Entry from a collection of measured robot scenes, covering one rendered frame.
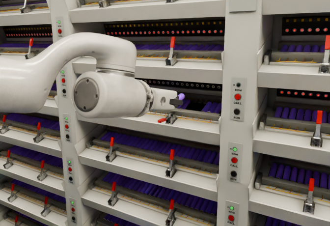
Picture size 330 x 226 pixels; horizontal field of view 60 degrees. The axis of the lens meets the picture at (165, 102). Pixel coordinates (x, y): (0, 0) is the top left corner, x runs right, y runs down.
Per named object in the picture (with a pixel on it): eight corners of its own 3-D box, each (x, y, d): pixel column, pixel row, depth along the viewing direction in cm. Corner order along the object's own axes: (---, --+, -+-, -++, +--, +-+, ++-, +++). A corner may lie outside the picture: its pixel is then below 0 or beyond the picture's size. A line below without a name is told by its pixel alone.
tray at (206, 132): (221, 146, 88) (219, 120, 83) (77, 120, 117) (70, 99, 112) (238, 113, 103) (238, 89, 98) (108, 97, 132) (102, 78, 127)
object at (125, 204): (216, 254, 96) (213, 226, 89) (83, 204, 125) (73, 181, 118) (233, 208, 111) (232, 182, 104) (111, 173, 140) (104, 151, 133)
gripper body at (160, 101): (157, 83, 61) (179, 87, 71) (119, 80, 66) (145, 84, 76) (153, 118, 61) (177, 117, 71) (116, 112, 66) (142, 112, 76)
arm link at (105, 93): (117, 73, 63) (112, 114, 64) (71, 64, 52) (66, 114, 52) (149, 76, 59) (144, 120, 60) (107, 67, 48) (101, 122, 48)
